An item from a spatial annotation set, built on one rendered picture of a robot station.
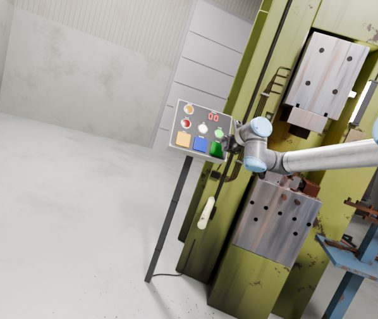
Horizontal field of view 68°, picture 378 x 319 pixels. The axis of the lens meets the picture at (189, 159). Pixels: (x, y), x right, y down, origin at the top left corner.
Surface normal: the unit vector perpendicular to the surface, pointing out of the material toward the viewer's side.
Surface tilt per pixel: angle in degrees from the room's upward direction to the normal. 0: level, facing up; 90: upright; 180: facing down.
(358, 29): 90
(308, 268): 90
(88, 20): 90
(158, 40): 90
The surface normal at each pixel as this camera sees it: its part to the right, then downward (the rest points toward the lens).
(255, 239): -0.21, 0.16
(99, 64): 0.31, 0.32
